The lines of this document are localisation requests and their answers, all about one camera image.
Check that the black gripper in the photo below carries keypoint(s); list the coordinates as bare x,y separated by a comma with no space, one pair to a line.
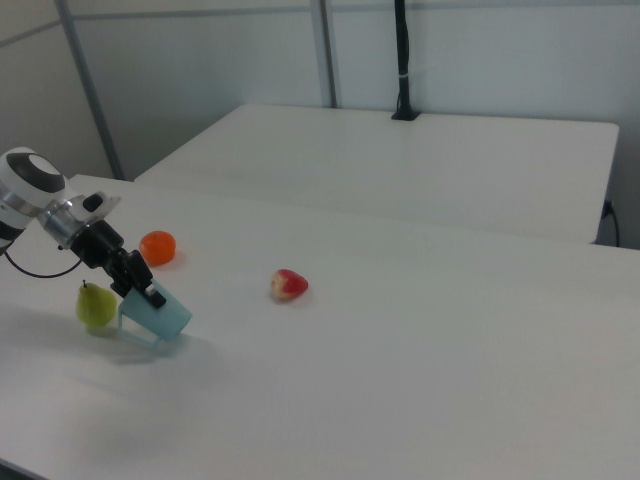
107,250

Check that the light blue mug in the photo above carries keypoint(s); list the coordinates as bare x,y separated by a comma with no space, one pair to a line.
167,320

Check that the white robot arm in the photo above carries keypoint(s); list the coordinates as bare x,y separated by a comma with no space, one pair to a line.
30,192

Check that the green pear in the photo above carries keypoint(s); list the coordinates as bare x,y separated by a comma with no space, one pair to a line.
95,306

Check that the orange mandarin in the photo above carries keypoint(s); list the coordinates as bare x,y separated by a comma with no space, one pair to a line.
158,247

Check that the red strawberry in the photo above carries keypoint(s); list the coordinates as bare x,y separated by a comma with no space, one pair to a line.
289,286

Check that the black camera pole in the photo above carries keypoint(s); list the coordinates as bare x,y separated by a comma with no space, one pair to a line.
402,60

